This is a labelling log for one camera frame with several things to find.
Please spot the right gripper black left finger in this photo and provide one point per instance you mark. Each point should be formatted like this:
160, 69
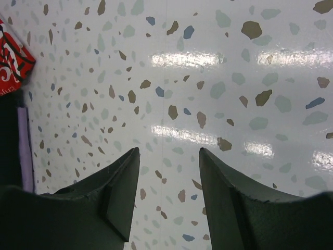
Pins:
94, 213

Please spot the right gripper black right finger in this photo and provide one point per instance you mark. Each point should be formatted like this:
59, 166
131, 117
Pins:
245, 214

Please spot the white t shirt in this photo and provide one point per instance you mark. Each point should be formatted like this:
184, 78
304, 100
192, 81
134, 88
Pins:
17, 62

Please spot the black folded t shirt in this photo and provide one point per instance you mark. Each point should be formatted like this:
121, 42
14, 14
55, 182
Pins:
16, 155

